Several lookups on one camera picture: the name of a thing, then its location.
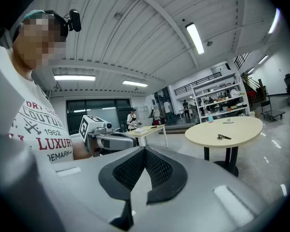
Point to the teal bottle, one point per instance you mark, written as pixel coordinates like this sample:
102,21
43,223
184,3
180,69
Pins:
211,119

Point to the teal hair band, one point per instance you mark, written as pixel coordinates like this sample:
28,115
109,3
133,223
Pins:
32,14

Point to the person's left forearm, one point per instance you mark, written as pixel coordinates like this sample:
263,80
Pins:
81,151

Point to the black mezzanine railing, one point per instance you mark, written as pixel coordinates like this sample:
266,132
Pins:
198,83

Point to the small silver metal item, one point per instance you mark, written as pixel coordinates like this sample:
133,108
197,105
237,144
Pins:
228,121

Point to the dark glass window wall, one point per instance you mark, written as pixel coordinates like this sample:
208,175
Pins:
96,115

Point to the white printed t-shirt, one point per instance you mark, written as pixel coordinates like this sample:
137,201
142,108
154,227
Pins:
43,129

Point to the round beige table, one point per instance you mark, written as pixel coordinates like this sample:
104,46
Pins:
222,132

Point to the white locker cabinet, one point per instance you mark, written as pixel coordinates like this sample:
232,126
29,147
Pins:
143,116

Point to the long ceiling light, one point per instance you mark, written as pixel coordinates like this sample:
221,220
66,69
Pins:
195,39
134,83
263,59
274,20
74,77

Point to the metal staircase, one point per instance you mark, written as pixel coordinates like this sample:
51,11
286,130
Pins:
252,86

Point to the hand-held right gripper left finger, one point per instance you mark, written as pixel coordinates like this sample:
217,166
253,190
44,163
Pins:
87,190

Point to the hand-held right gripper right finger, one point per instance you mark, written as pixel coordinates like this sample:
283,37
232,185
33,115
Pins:
195,178

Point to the white storage shelf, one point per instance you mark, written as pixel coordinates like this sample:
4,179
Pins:
220,100

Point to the flat white box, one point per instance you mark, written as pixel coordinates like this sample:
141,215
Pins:
140,130

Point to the black head-worn camera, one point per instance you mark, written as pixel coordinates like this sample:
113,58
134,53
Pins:
75,19

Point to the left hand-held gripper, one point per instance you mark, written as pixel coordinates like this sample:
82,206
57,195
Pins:
91,129

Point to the person's head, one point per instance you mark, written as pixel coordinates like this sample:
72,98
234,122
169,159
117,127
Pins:
38,42

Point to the rectangular wooden table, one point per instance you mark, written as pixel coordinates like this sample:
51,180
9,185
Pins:
149,129

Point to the black platform cart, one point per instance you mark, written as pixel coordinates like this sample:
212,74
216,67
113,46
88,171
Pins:
271,113

